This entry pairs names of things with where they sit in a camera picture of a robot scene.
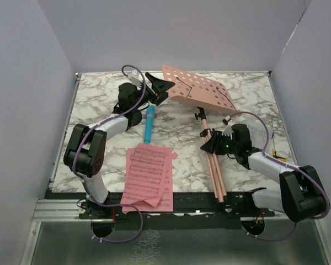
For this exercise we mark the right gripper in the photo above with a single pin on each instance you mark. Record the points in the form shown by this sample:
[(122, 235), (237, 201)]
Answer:
[(220, 137)]

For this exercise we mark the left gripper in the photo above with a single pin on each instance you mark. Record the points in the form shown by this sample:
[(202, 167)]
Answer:
[(161, 86)]

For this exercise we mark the pink music stand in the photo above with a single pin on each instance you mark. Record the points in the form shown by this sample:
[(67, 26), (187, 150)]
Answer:
[(198, 91)]

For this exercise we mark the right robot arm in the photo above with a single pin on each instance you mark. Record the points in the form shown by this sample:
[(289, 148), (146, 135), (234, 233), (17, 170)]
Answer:
[(301, 195)]

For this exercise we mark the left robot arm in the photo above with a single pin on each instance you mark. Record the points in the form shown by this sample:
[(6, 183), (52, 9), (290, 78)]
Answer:
[(84, 154)]

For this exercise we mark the blue toy microphone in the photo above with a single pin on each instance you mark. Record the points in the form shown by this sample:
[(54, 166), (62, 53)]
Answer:
[(150, 113)]

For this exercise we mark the black microphone stand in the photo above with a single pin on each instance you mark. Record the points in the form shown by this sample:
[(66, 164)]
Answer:
[(134, 117)]

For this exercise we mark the pink sheet music pages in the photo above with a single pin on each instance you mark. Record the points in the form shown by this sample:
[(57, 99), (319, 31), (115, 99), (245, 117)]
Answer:
[(149, 179)]

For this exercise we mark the yellow black pliers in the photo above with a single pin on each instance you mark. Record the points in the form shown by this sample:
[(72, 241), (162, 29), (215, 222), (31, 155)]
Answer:
[(274, 155)]

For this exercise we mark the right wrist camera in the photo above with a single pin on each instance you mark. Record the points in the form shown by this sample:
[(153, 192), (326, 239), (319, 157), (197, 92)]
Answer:
[(227, 131)]

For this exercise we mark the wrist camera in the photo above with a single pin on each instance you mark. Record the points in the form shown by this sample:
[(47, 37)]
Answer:
[(227, 131), (134, 78)]

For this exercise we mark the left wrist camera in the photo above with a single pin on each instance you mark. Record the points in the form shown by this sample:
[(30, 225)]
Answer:
[(134, 78)]

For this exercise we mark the aluminium rail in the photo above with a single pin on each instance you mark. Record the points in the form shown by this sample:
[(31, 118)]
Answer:
[(47, 210)]

